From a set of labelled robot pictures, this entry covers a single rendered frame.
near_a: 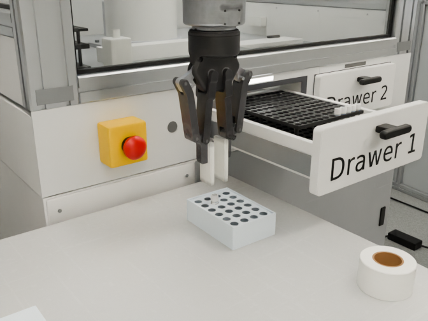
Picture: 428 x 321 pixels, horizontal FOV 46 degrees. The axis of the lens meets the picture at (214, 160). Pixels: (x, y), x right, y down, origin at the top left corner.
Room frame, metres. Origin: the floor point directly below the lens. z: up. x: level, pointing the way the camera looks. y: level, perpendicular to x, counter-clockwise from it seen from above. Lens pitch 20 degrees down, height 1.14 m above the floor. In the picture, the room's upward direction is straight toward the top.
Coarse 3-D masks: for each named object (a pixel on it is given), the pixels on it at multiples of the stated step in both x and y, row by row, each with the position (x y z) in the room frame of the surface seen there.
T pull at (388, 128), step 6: (378, 126) 0.79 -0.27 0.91; (384, 126) 0.79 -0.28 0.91; (390, 126) 0.79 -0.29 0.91; (396, 126) 0.79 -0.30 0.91; (402, 126) 0.79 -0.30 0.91; (408, 126) 0.79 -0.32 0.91; (378, 132) 0.79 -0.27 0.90; (384, 132) 0.76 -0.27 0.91; (390, 132) 0.76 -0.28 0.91; (396, 132) 0.77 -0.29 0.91; (402, 132) 0.78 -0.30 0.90; (408, 132) 0.79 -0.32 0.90; (384, 138) 0.75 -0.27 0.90
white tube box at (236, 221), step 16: (208, 192) 0.78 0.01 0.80; (224, 192) 0.79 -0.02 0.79; (192, 208) 0.74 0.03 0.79; (208, 208) 0.72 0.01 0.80; (224, 208) 0.72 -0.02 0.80; (240, 208) 0.73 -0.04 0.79; (256, 208) 0.73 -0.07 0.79; (208, 224) 0.70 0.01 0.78; (224, 224) 0.67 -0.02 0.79; (240, 224) 0.67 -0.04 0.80; (256, 224) 0.68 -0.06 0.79; (272, 224) 0.70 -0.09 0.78; (224, 240) 0.67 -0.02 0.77; (240, 240) 0.66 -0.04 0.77; (256, 240) 0.68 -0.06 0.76
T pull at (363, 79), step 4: (360, 76) 1.21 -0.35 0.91; (364, 76) 1.21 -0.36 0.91; (368, 76) 1.21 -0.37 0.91; (376, 76) 1.21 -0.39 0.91; (380, 76) 1.21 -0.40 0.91; (360, 80) 1.17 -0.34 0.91; (364, 80) 1.17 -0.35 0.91; (368, 80) 1.18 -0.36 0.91; (372, 80) 1.19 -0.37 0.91; (376, 80) 1.20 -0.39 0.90; (380, 80) 1.21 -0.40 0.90; (360, 84) 1.17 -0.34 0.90; (364, 84) 1.17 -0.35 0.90; (368, 84) 1.18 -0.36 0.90
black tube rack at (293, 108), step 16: (256, 96) 1.06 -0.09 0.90; (272, 96) 1.05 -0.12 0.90; (288, 96) 1.05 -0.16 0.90; (304, 96) 1.05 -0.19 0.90; (256, 112) 0.92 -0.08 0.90; (272, 112) 0.92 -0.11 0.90; (288, 112) 0.93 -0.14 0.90; (304, 112) 0.93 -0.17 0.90; (320, 112) 0.92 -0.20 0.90; (288, 128) 0.91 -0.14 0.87; (304, 128) 0.91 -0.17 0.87
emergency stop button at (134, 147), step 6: (132, 138) 0.78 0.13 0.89; (138, 138) 0.79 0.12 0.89; (126, 144) 0.77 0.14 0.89; (132, 144) 0.78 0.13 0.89; (138, 144) 0.78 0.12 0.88; (144, 144) 0.79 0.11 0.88; (126, 150) 0.77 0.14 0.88; (132, 150) 0.77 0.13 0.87; (138, 150) 0.78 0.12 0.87; (144, 150) 0.79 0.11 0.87; (126, 156) 0.78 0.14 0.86; (132, 156) 0.78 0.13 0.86; (138, 156) 0.78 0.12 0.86
